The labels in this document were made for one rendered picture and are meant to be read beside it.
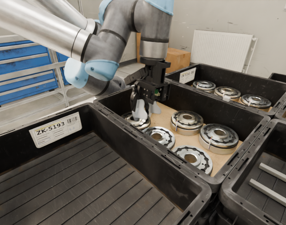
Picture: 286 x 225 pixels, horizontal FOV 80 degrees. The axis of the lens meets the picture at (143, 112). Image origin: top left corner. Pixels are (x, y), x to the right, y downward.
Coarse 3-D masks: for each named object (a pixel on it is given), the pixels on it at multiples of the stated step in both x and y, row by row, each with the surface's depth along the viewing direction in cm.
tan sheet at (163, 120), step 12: (144, 108) 67; (168, 108) 67; (156, 120) 60; (168, 120) 60; (180, 144) 50; (192, 144) 50; (240, 144) 50; (216, 156) 46; (228, 156) 46; (216, 168) 42
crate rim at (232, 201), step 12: (276, 120) 43; (264, 132) 39; (252, 144) 35; (252, 156) 32; (240, 168) 32; (228, 180) 28; (228, 192) 26; (228, 204) 26; (240, 204) 25; (252, 204) 25; (240, 216) 25; (252, 216) 24; (264, 216) 24
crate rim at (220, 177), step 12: (108, 96) 54; (204, 96) 55; (108, 108) 48; (240, 108) 48; (120, 120) 43; (264, 120) 43; (252, 132) 39; (156, 144) 35; (180, 156) 32; (240, 156) 32; (192, 168) 30; (228, 168) 30; (204, 180) 28; (216, 180) 28
